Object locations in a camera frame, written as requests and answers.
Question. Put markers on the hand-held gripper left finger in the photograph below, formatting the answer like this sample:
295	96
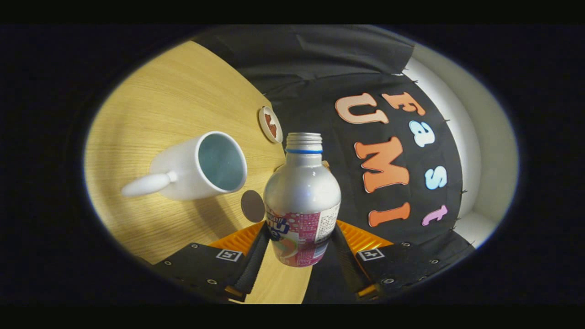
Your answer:
256	260

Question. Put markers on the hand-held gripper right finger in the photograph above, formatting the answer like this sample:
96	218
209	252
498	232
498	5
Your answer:
347	265

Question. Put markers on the silver juice bottle pink label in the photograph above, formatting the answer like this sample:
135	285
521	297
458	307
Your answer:
301	192

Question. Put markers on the white cup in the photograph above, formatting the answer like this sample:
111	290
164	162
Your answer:
178	178

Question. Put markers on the red-brown food piece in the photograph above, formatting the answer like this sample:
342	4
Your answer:
268	119
273	131

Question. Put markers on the small white plate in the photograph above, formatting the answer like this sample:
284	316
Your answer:
263	125

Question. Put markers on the wooden table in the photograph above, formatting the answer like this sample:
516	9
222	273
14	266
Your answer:
160	105

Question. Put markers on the black backdrop cloth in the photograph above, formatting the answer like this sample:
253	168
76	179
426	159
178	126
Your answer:
320	59

